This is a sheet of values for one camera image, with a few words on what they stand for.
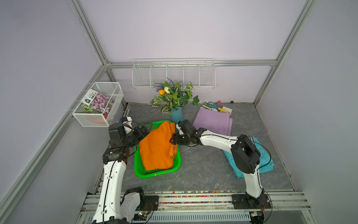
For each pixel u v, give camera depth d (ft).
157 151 2.87
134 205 1.99
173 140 2.66
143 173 2.58
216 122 3.46
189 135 2.32
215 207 2.42
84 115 2.41
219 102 4.07
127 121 2.23
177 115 3.16
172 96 2.52
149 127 2.33
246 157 1.67
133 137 2.04
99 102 2.44
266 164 1.66
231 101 4.07
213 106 3.84
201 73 3.42
